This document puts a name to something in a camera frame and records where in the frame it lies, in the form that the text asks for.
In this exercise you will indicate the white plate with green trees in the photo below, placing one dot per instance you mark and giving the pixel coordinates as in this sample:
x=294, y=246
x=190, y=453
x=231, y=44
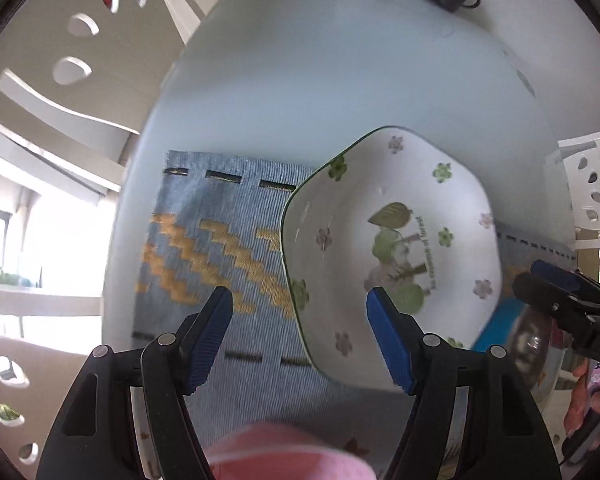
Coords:
x=430, y=220

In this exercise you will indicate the green potted plant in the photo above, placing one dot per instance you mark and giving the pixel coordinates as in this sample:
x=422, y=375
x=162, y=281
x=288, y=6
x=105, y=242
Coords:
x=0, y=276

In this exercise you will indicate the pink cartoon bowl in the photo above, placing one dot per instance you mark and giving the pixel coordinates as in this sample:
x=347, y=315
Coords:
x=290, y=455

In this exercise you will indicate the brown cardboard box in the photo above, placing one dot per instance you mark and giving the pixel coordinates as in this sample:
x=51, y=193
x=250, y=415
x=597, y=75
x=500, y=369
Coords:
x=587, y=250

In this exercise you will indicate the blue steel bowl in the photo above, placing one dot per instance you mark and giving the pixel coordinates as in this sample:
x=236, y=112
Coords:
x=505, y=320

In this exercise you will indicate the person's right hand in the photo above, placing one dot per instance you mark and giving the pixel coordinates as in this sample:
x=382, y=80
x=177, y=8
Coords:
x=580, y=400

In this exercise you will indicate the blue patterned woven table mat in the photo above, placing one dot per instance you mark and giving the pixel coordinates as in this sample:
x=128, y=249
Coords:
x=220, y=200

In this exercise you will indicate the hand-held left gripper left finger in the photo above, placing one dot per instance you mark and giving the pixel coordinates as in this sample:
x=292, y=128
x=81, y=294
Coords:
x=207, y=340

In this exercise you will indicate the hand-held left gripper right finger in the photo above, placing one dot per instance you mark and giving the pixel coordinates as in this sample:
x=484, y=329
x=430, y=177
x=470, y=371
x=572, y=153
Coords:
x=390, y=340

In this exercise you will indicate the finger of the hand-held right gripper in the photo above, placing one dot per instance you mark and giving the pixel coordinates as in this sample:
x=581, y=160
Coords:
x=550, y=297
x=565, y=275

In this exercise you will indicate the white chair with oval holes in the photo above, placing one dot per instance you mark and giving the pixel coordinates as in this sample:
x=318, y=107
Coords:
x=40, y=360
x=590, y=180
x=30, y=35

